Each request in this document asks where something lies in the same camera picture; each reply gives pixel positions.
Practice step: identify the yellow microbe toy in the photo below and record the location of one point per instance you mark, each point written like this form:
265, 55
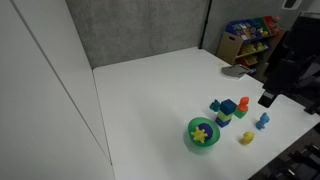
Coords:
199, 135

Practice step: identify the teal animal toy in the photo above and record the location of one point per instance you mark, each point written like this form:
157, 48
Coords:
215, 105

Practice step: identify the green plastic bowl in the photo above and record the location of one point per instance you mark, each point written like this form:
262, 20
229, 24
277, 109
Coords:
213, 138

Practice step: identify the wooden toy shelf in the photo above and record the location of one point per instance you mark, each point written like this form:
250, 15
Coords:
228, 46

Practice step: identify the orange animal toy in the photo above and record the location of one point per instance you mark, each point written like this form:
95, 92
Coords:
243, 104

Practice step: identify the yellow duck toy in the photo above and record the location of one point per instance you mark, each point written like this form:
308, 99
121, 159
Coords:
247, 138

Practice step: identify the light blue animal toy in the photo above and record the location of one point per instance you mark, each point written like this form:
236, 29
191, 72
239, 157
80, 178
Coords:
262, 121

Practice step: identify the lime green block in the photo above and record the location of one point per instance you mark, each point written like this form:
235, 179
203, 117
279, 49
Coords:
222, 116

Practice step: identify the dark blue base block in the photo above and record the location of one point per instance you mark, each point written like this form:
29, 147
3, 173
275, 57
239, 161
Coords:
221, 122

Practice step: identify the blue cube block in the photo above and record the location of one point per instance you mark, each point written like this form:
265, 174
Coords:
228, 106

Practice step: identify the gray metal mounting plate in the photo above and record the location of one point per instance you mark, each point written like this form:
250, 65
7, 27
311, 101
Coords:
234, 71

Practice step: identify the black vertical pole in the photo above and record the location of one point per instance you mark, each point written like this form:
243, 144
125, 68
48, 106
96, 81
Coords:
205, 23

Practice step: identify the green cube block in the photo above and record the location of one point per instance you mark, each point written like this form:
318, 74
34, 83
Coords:
240, 114

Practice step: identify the blue storage bin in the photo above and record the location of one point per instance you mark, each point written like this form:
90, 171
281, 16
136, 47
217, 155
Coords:
233, 26

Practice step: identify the red storage bin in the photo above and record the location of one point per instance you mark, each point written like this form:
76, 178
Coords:
269, 21

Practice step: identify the black equipment stand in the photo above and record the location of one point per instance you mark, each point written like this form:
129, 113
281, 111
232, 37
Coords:
293, 66

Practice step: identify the black tripod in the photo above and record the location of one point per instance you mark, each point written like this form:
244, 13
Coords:
296, 163

